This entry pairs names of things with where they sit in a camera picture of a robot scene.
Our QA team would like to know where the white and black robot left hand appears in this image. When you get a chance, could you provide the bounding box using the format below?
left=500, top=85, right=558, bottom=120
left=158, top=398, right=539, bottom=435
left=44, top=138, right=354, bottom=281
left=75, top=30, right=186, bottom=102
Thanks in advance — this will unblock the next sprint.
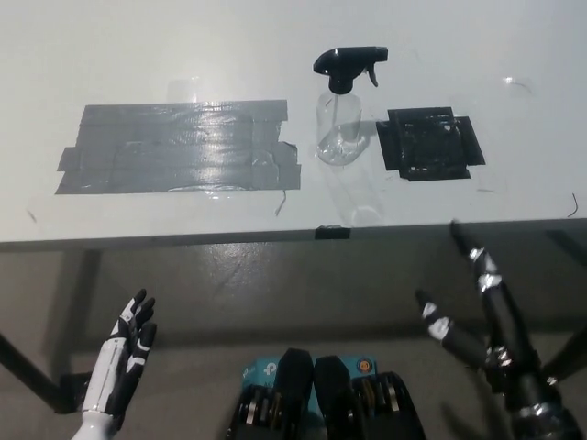
left=82, top=288, right=158, bottom=421

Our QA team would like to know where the black trigger spray lid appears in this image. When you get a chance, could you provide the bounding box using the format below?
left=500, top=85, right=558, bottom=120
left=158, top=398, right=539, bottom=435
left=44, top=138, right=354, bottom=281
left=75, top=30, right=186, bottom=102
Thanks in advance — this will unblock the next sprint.
left=313, top=46, right=390, bottom=95

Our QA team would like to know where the grey duct tape patch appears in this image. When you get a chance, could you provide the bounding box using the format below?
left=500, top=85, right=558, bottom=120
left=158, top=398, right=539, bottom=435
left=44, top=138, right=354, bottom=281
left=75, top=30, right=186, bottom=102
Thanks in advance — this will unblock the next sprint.
left=53, top=98, right=303, bottom=196

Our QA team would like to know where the small black tape strip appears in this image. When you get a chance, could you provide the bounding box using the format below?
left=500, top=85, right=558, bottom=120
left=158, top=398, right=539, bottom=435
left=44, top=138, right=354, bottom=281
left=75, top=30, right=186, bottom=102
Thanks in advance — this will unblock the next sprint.
left=315, top=224, right=352, bottom=241

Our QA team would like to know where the white and black robot right hand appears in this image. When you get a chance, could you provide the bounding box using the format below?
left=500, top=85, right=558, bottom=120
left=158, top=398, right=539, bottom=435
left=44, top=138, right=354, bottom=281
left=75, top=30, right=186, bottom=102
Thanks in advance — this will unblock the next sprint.
left=415, top=219, right=559, bottom=409

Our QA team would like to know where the black table foot plate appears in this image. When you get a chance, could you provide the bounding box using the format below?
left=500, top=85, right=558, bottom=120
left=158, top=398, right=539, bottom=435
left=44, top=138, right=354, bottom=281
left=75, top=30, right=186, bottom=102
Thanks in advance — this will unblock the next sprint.
left=53, top=373, right=93, bottom=413

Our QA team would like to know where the black robot left chest block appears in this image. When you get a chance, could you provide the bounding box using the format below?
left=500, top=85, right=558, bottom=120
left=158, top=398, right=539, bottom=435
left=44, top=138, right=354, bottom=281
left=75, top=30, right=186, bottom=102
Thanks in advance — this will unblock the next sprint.
left=224, top=346, right=316, bottom=440

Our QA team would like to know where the clear plastic bottle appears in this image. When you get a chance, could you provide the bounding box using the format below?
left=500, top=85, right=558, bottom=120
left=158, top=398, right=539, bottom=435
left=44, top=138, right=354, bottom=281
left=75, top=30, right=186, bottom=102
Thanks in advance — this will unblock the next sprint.
left=315, top=86, right=368, bottom=165

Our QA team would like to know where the black tape patch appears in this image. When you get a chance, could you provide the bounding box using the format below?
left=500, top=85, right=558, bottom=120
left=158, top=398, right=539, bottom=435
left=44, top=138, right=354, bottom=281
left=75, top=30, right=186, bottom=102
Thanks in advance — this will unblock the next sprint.
left=375, top=105, right=486, bottom=181

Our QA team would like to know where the black slanted table brace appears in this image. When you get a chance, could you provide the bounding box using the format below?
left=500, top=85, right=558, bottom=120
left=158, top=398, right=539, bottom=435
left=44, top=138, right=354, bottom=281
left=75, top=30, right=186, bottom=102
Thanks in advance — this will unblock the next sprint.
left=0, top=330, right=63, bottom=407
left=538, top=318, right=587, bottom=381

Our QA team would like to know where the teal cardboard box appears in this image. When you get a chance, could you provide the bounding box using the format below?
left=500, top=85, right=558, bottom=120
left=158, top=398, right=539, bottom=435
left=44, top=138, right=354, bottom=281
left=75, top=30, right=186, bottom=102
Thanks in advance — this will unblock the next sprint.
left=241, top=355, right=380, bottom=416

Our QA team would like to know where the grey table leg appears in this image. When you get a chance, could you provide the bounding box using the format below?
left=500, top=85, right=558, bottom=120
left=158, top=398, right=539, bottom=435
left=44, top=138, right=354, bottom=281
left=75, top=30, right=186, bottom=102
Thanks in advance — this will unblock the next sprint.
left=58, top=249, right=101, bottom=375

